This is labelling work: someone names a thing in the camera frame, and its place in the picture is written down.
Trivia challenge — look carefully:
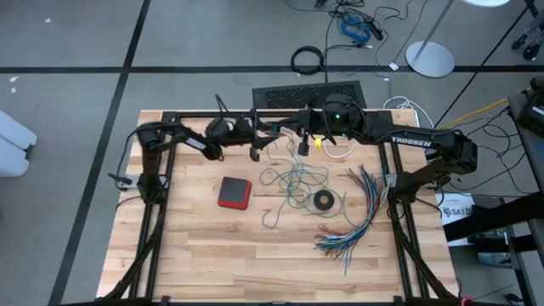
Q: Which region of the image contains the grey clamp with black handle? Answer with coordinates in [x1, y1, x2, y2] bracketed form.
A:
[106, 171, 142, 190]

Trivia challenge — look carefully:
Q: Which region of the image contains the red box with black base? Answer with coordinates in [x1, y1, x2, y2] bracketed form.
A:
[217, 176, 252, 211]

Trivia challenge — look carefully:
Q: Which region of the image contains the white bulky object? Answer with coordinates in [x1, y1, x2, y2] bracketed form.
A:
[0, 110, 38, 179]

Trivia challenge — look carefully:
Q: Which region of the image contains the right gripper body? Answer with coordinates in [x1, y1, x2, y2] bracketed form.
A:
[297, 108, 331, 139]

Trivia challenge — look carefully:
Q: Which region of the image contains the thin green cord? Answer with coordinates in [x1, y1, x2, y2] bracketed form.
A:
[258, 127, 343, 230]

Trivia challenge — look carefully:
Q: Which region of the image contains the black metal stand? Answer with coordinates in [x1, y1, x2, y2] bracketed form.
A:
[441, 190, 544, 257]

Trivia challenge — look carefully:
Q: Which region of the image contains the yellow cable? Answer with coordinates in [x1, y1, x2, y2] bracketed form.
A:
[432, 98, 509, 133]

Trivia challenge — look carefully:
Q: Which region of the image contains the white floor cable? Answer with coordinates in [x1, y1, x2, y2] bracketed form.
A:
[382, 96, 435, 128]

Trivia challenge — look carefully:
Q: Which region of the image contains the black perforated computer case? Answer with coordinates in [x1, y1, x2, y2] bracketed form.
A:
[251, 80, 368, 111]

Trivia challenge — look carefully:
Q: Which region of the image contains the grey lamp stand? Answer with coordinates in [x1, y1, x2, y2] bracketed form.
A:
[404, 0, 456, 79]

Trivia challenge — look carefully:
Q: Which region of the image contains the green cable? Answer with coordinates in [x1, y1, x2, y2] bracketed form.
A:
[100, 110, 461, 306]

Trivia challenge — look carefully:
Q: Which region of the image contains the coiled blue floor cable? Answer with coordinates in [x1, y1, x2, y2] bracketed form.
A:
[339, 14, 372, 44]

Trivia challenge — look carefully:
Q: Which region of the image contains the white cord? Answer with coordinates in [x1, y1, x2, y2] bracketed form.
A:
[321, 138, 356, 160]

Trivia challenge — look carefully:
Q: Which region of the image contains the black flat reel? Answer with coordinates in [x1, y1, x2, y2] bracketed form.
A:
[312, 189, 336, 212]

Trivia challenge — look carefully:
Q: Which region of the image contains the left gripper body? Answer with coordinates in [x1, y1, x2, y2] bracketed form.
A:
[229, 116, 273, 150]

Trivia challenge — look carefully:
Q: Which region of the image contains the coiled black floor cable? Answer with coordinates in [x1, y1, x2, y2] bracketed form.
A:
[290, 44, 326, 77]

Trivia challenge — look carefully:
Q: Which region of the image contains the bundle of coloured wires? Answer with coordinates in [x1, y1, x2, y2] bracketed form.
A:
[313, 164, 390, 276]

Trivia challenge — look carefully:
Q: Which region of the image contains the white printed sign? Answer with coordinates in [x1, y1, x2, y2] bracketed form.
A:
[434, 192, 475, 248]

